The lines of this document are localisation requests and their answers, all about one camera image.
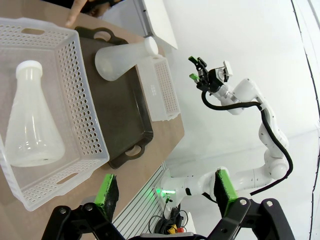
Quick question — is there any person's pointing hand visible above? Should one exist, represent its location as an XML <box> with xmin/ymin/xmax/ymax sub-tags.
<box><xmin>64</xmin><ymin>0</ymin><xmax>111</xmax><ymax>28</ymax></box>

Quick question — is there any aluminium table frame rail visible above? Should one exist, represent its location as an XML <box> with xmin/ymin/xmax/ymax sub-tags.
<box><xmin>111</xmin><ymin>162</ymin><xmax>173</xmax><ymax>240</ymax></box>

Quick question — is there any translucent white capped Erlenmeyer flask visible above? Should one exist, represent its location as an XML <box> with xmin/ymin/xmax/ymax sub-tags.
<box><xmin>4</xmin><ymin>60</ymin><xmax>66</xmax><ymax>168</ymax></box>
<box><xmin>94</xmin><ymin>36</ymin><xmax>159</xmax><ymax>82</ymax></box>

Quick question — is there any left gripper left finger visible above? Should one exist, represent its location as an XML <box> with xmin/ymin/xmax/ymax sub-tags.
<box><xmin>43</xmin><ymin>173</ymin><xmax>121</xmax><ymax>240</ymax></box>

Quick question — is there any dark grey handled tray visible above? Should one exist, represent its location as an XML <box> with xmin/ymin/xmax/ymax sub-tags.
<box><xmin>74</xmin><ymin>26</ymin><xmax>154</xmax><ymax>170</ymax></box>

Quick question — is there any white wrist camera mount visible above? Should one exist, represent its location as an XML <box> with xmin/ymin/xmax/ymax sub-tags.
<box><xmin>216</xmin><ymin>59</ymin><xmax>235</xmax><ymax>83</ymax></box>

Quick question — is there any white panel board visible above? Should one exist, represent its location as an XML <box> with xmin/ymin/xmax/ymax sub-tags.
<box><xmin>139</xmin><ymin>0</ymin><xmax>179</xmax><ymax>50</ymax></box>

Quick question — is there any thin black hanging cable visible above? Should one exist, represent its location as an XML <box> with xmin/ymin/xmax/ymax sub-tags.
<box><xmin>290</xmin><ymin>0</ymin><xmax>320</xmax><ymax>240</ymax></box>

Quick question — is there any black cable bundle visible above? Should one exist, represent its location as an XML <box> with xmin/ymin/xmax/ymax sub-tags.
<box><xmin>148</xmin><ymin>207</ymin><xmax>191</xmax><ymax>235</ymax></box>

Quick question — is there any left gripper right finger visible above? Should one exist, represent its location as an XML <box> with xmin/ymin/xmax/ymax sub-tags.
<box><xmin>207</xmin><ymin>169</ymin><xmax>296</xmax><ymax>240</ymax></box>

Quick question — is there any white perforated plastic basket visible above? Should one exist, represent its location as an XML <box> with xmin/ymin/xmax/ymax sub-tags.
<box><xmin>0</xmin><ymin>16</ymin><xmax>111</xmax><ymax>213</ymax></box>

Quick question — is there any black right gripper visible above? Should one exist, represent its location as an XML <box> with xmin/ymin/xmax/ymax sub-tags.
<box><xmin>188</xmin><ymin>56</ymin><xmax>226</xmax><ymax>95</ymax></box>

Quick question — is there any white test tube rack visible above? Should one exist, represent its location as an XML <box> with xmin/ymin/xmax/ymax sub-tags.
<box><xmin>136</xmin><ymin>55</ymin><xmax>181</xmax><ymax>123</ymax></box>

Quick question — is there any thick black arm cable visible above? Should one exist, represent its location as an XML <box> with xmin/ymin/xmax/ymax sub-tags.
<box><xmin>200</xmin><ymin>89</ymin><xmax>294</xmax><ymax>196</ymax></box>

